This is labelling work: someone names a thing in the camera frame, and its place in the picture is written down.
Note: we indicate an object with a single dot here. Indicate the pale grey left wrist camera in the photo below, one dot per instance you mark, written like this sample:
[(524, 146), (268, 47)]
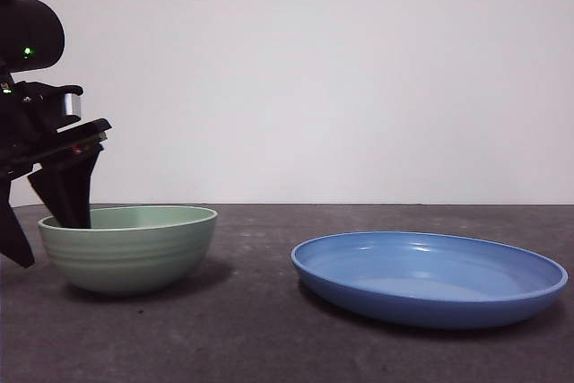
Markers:
[(73, 105)]

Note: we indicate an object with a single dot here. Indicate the blue round plate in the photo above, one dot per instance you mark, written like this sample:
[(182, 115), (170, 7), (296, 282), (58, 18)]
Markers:
[(426, 307)]

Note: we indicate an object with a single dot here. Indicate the green ribbed bowl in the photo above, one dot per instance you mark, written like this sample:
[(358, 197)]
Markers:
[(134, 262)]

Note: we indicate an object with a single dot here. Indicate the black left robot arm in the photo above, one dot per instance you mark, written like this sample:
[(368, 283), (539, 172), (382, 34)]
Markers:
[(31, 24)]

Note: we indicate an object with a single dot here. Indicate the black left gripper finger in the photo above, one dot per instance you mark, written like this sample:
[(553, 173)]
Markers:
[(13, 230), (72, 194)]

